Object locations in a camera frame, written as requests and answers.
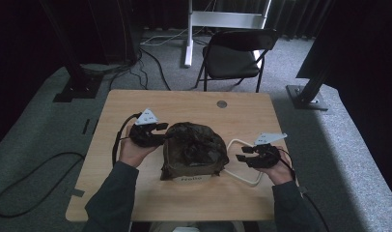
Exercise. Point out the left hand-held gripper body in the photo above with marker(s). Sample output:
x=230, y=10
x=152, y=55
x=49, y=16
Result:
x=142, y=135

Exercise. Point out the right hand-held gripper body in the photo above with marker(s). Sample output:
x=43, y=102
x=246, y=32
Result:
x=266, y=158

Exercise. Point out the black trash bag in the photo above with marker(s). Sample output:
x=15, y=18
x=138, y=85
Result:
x=190, y=145

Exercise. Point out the cream plastic bin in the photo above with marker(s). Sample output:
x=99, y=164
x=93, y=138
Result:
x=207, y=178

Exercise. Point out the person's left hand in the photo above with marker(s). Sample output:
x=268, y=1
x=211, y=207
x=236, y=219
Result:
x=133, y=154

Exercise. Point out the person's right hand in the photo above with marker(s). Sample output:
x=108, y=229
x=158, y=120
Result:
x=282, y=172

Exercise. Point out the grey tape piece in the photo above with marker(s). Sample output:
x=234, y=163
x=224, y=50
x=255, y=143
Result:
x=77, y=192
x=302, y=189

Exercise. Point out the black tape strip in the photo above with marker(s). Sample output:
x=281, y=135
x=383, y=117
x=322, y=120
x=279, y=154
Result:
x=85, y=126
x=95, y=126

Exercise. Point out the round grey table grommet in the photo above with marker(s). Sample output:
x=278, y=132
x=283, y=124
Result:
x=221, y=104

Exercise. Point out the person's legs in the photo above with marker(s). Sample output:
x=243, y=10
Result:
x=223, y=227

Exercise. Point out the black folding chair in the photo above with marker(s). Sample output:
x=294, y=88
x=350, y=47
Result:
x=229, y=61

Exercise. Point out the dark curtain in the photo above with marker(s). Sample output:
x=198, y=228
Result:
x=361, y=64
x=290, y=16

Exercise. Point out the black stand with base plate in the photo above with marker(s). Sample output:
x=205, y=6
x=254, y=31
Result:
x=78, y=87
x=305, y=98

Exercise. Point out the white desk frame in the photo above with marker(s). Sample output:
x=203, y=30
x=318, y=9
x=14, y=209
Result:
x=223, y=19

